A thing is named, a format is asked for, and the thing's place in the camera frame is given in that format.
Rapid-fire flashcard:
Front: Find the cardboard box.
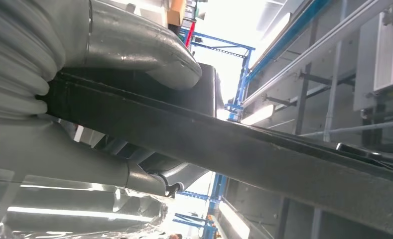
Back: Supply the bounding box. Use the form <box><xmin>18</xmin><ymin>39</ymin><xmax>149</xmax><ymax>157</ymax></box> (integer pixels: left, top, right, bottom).
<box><xmin>166</xmin><ymin>0</ymin><xmax>188</xmax><ymax>27</ymax></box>

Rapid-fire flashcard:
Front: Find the ceiling light strip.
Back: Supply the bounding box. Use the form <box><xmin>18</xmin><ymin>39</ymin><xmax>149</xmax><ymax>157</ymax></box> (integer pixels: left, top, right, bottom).
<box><xmin>217</xmin><ymin>201</ymin><xmax>251</xmax><ymax>239</ymax></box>
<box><xmin>241</xmin><ymin>104</ymin><xmax>275</xmax><ymax>126</ymax></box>

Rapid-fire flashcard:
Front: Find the grey vertical pipe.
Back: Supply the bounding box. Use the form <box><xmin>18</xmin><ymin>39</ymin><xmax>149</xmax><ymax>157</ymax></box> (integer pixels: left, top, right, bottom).
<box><xmin>323</xmin><ymin>0</ymin><xmax>347</xmax><ymax>142</ymax></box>

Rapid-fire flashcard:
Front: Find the grey electrical box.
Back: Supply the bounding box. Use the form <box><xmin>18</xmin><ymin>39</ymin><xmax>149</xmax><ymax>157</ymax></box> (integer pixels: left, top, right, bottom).
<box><xmin>353</xmin><ymin>0</ymin><xmax>393</xmax><ymax>112</ymax></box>

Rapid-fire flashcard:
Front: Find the blue steel post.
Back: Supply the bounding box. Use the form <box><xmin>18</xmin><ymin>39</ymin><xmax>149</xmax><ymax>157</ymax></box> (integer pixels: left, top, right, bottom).
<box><xmin>173</xmin><ymin>173</ymin><xmax>228</xmax><ymax>239</ymax></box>

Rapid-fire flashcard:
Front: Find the red post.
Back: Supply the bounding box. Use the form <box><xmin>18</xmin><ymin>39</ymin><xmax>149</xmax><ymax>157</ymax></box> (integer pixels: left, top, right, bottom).
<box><xmin>184</xmin><ymin>20</ymin><xmax>197</xmax><ymax>48</ymax></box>

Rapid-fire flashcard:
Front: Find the tall blue rack frame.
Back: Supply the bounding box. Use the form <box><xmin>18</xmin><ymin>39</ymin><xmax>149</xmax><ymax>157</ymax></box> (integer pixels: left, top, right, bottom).
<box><xmin>179</xmin><ymin>28</ymin><xmax>257</xmax><ymax>122</ymax></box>

